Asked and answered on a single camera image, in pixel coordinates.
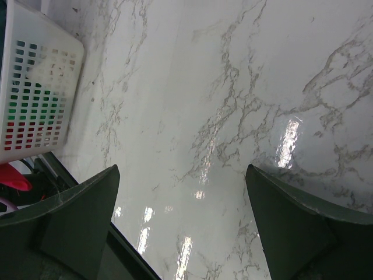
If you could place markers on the white plastic laundry basket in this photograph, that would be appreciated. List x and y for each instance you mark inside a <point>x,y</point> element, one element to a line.
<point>41,66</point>

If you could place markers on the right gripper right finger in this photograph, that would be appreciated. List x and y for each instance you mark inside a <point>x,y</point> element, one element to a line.
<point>306,237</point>

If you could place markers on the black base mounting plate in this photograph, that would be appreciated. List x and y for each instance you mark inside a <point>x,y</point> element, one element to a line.
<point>119,259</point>

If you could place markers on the green t shirt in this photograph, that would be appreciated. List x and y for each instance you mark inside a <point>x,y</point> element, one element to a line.
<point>30,101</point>

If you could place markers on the grey blue t shirt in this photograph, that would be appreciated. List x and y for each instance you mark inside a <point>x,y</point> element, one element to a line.
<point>18,32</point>

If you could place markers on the red t shirt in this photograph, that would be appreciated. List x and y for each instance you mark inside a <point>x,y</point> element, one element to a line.
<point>20,140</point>

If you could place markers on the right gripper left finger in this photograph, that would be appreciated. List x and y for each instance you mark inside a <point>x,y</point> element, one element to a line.
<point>67,229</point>

